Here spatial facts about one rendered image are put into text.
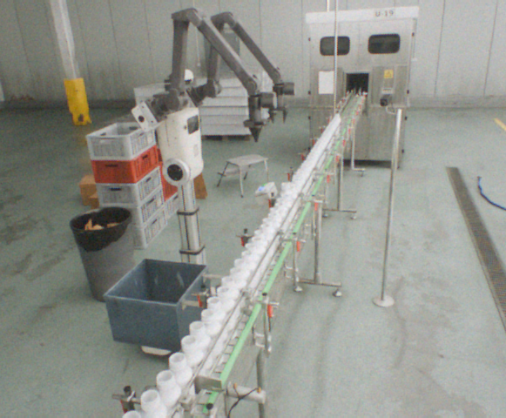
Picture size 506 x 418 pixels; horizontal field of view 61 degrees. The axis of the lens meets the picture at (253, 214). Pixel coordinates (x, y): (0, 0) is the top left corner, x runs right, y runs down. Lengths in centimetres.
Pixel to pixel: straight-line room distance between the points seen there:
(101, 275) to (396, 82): 451
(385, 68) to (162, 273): 485
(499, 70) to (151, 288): 1081
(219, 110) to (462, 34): 619
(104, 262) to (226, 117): 552
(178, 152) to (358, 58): 427
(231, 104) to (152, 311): 689
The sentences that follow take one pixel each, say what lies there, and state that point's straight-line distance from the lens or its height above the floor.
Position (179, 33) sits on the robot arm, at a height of 187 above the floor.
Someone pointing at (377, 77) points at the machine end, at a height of 127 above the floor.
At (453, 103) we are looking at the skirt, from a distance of 1193.
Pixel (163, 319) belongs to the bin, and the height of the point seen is 88.
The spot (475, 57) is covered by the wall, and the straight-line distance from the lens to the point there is 1190.
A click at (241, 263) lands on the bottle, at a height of 117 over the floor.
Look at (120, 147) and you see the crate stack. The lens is 399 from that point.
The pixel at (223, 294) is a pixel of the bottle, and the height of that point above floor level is 116.
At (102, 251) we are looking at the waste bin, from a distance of 332.
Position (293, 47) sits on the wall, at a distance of 1200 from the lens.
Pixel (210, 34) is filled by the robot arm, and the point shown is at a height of 186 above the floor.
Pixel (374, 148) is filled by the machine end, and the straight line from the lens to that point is 642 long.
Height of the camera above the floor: 185
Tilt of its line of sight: 22 degrees down
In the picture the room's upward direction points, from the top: 3 degrees counter-clockwise
